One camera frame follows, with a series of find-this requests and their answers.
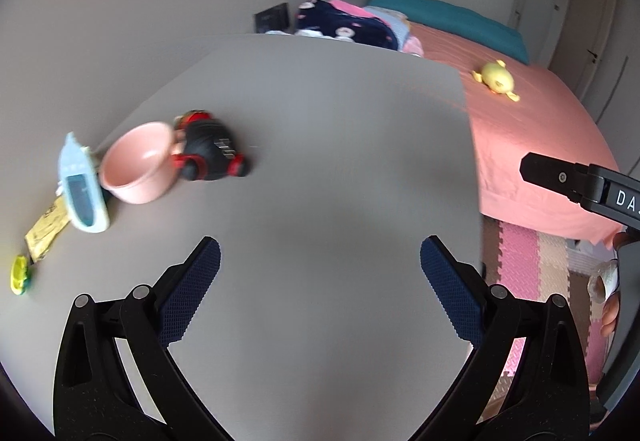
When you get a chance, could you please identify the light blue dolphin-shaped toy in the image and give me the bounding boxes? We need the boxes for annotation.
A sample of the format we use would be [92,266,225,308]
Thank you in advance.
[56,132,111,235]

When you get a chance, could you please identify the bed with pink sheet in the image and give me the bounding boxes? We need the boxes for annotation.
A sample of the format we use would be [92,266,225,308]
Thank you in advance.
[407,18,622,248]

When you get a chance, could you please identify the navy patterned clothing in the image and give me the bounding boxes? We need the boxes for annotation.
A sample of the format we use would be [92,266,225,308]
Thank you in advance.
[292,0,407,53]

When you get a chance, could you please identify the light blue cloth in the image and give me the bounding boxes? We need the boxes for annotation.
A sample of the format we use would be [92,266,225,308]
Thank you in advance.
[362,5,414,48]

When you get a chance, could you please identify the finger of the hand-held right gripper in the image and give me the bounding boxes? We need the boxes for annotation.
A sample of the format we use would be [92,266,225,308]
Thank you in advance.
[519,152,592,205]

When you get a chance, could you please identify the person's right hand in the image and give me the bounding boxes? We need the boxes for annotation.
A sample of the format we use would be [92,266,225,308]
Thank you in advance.
[599,230,630,338]

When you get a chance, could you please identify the yellow flat pouch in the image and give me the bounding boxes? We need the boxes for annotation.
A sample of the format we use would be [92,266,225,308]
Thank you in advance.
[25,198,69,263]

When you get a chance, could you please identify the pink plastic bowl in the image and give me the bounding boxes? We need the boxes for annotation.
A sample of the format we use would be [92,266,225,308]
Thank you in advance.
[98,121,177,205]

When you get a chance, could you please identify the black box on table edge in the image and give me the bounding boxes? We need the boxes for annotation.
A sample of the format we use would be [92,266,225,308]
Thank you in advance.
[253,2,291,35]

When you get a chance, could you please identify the teal pillow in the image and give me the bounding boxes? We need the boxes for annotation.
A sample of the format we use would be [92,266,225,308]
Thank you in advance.
[364,0,530,66]

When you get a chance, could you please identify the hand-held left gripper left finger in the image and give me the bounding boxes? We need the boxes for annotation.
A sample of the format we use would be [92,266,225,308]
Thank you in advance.
[52,235,233,441]

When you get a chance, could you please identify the yellow and blue plastic toy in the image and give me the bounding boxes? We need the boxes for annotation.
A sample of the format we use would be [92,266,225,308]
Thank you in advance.
[10,254,34,297]

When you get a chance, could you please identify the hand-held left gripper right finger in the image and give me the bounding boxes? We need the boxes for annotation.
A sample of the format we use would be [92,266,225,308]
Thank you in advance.
[415,235,591,441]

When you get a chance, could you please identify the pink and beige foam mat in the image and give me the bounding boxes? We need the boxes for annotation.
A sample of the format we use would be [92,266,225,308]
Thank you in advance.
[481,217,622,422]

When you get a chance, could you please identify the black and red toy figure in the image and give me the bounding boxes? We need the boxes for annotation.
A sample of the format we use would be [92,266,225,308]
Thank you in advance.
[172,109,252,182]

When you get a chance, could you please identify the yellow plush toy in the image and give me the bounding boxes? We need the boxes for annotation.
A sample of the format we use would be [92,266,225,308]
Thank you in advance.
[472,60,521,103]

